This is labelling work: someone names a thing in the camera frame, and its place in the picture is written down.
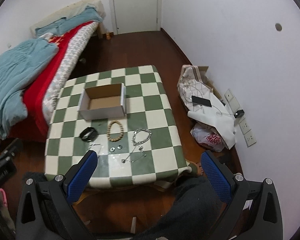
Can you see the black wristband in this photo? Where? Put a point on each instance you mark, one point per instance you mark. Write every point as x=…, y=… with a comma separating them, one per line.
x=89, y=134

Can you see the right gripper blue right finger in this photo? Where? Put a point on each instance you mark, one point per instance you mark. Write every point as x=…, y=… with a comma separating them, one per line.
x=223, y=181

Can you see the black smartphone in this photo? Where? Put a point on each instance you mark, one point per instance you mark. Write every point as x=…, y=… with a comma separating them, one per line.
x=201, y=101

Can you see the white red plastic bag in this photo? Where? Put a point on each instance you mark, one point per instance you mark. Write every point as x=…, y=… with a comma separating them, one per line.
x=207, y=138

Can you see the white wall socket strip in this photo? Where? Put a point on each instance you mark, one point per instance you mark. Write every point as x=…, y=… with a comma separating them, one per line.
x=240, y=119

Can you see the green white checkered tablecloth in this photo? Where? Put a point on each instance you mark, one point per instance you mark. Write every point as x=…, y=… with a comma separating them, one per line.
x=140, y=148

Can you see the red bedspread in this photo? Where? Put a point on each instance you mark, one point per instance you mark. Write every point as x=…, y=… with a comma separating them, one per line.
x=25, y=73

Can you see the white paper sheet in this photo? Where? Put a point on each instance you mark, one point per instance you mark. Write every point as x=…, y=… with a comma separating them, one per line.
x=218, y=119

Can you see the teal blanket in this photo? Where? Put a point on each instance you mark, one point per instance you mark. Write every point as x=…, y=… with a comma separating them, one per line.
x=67, y=18

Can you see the patterned fabric tote bag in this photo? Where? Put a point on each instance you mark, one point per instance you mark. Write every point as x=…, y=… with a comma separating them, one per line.
x=193, y=82

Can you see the white door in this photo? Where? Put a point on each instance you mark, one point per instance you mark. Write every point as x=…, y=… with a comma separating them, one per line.
x=133, y=16

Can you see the black charger plug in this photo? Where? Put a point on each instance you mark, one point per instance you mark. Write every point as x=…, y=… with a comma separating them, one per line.
x=239, y=113

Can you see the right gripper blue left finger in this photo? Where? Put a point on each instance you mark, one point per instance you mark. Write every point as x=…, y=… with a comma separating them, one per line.
x=77, y=177

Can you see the white cardboard box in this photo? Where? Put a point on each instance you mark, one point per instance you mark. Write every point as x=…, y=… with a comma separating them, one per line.
x=103, y=102

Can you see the foot in red sandal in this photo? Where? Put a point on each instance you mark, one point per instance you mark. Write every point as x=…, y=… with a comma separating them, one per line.
x=196, y=169

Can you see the patterned white mattress sheet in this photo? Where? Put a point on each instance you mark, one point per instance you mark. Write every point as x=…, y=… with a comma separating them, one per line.
x=71, y=45

